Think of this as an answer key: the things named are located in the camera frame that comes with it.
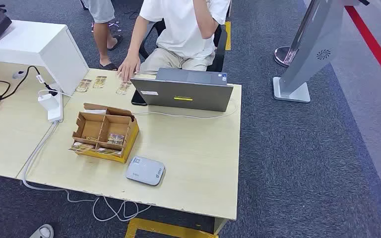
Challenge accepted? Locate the thick grey power cable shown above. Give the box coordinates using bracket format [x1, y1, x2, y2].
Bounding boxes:
[21, 120, 99, 203]

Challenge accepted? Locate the white desk cabinet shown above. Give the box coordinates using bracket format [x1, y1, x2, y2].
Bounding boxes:
[0, 19, 90, 97]

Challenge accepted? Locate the white charger adapter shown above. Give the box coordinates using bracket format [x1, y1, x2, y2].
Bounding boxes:
[38, 93, 60, 113]

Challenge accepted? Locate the white power strip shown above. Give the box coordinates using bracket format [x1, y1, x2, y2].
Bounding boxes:
[47, 83, 64, 124]

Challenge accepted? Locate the person's right hand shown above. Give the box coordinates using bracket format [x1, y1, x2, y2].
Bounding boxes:
[117, 52, 141, 83]

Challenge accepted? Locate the black cable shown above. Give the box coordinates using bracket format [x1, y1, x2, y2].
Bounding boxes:
[0, 65, 58, 103]

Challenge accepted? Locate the grey kiosk stand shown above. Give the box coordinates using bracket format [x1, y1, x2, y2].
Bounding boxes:
[272, 0, 370, 104]

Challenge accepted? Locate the white shoe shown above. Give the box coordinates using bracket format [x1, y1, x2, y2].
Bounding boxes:
[28, 224, 55, 238]

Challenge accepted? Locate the chrome stool base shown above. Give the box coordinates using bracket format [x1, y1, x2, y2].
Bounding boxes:
[91, 18, 122, 34]

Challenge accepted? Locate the chrome stanchion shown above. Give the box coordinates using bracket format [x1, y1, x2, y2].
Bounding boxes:
[273, 0, 321, 68]

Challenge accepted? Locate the thin white looped cable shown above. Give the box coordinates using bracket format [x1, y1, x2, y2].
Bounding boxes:
[92, 195, 152, 222]

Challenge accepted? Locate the black smartphone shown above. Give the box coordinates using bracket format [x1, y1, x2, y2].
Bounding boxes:
[130, 89, 148, 107]

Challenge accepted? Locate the standing person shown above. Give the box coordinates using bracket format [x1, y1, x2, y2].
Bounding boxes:
[80, 0, 124, 71]

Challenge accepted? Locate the grey laptop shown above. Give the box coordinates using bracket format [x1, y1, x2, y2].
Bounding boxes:
[130, 67, 235, 113]

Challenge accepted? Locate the grey card reader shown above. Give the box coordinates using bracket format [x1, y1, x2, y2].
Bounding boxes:
[125, 155, 166, 187]

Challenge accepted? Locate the cardboard organizer box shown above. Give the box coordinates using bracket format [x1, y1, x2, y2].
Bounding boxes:
[68, 103, 140, 164]

